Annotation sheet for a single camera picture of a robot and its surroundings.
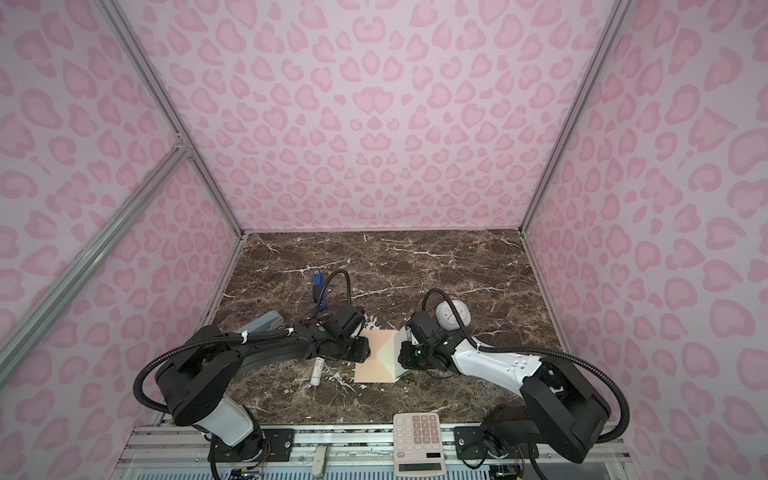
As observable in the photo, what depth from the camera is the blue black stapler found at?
1003mm

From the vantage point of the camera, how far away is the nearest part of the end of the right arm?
2.41 ft

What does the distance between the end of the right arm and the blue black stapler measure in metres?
0.35
